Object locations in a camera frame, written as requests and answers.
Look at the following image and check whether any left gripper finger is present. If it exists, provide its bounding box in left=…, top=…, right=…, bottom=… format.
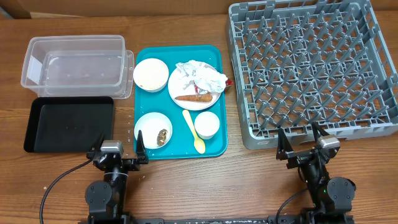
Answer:
left=90, top=133, right=105, bottom=152
left=136, top=130, right=148, bottom=159

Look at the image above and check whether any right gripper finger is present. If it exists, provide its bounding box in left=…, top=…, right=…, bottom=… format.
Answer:
left=277, top=128, right=294, bottom=153
left=311, top=122, right=329, bottom=142

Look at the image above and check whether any yellow plastic spoon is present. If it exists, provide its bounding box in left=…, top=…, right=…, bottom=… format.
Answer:
left=182, top=110, right=206, bottom=154

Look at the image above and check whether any white plastic cup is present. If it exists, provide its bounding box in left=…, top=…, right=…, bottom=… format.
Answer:
left=194, top=111, right=220, bottom=139

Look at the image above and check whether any white bowl with residue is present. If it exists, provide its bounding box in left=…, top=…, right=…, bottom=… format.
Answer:
left=133, top=58, right=169, bottom=92

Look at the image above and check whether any red foil wrapper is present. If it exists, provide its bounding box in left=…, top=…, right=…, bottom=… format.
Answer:
left=194, top=79, right=234, bottom=94

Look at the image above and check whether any white napkin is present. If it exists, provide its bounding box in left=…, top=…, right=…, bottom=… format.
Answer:
left=175, top=60, right=228, bottom=93

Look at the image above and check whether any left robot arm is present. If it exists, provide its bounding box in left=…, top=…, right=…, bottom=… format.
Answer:
left=85, top=131, right=149, bottom=224

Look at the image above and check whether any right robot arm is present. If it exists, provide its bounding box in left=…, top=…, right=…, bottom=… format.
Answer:
left=268, top=123, right=356, bottom=224

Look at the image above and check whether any grey dishwasher rack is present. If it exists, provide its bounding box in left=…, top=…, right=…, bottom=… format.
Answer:
left=228, top=0, right=397, bottom=149

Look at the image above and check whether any brown food scrap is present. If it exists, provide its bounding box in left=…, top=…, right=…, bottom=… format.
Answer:
left=157, top=129, right=168, bottom=146

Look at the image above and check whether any white bowl with food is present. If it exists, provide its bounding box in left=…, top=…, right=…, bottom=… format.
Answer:
left=134, top=112, right=173, bottom=149

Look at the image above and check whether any black plastic tray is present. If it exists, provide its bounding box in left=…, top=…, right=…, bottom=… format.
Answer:
left=24, top=96, right=115, bottom=153

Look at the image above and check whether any teal serving tray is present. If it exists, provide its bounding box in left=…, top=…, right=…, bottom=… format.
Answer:
left=134, top=45, right=228, bottom=160

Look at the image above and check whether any white round plate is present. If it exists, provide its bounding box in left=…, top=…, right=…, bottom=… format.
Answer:
left=168, top=68, right=221, bottom=111

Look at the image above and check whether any clear plastic bin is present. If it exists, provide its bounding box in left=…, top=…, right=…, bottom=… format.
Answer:
left=21, top=35, right=135, bottom=99

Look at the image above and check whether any orange carrot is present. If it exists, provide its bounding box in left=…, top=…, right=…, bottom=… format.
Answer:
left=175, top=93, right=213, bottom=103

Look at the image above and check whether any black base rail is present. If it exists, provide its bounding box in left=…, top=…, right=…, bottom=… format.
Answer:
left=78, top=215, right=355, bottom=224

